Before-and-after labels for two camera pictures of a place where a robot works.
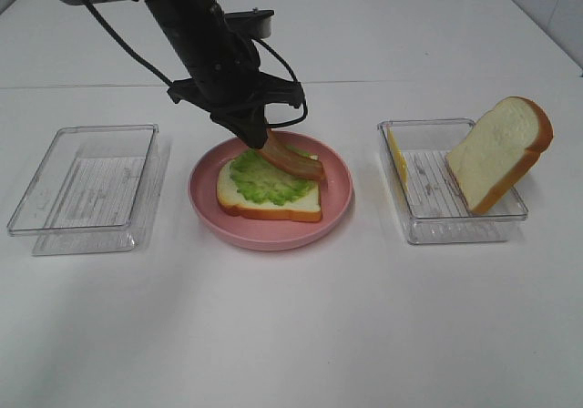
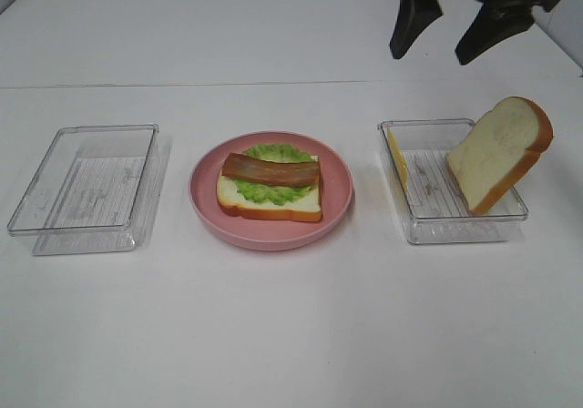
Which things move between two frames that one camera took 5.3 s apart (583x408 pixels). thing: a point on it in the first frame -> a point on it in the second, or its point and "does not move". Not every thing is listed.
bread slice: [305, 208] does not move
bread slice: [497, 149] does not move
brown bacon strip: [296, 160] -> [300, 174]
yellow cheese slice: [400, 159] does not move
